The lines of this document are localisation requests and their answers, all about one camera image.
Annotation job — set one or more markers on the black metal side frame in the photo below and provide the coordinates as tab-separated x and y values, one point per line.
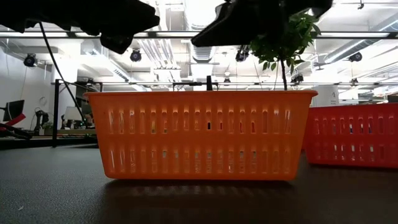
55	118

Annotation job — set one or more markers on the red chair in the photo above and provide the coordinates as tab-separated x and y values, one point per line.
17	119

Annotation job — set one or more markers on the orange plastic basket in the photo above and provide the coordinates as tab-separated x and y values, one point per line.
199	141

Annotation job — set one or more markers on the black computer monitor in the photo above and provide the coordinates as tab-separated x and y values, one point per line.
14	109

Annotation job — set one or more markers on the dark desk equipment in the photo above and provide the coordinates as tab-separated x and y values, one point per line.
40	119

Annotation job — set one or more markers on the potted green plant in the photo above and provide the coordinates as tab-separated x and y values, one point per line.
281	49

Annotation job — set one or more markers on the black vertical post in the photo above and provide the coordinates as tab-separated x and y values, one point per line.
209	83

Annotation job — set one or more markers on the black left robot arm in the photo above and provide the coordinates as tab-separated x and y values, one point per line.
31	12

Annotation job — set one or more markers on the black table mat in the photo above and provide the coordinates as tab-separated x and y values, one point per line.
62	193

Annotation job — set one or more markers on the white table lamp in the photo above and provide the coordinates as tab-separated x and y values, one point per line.
72	113

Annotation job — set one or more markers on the red plastic basket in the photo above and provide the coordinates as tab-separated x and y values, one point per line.
351	140

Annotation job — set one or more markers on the black ceiling spotlight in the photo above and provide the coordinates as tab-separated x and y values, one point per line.
136	55
355	57
30	60
241	56
297	78

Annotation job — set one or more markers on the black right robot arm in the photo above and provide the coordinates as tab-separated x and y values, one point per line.
311	6

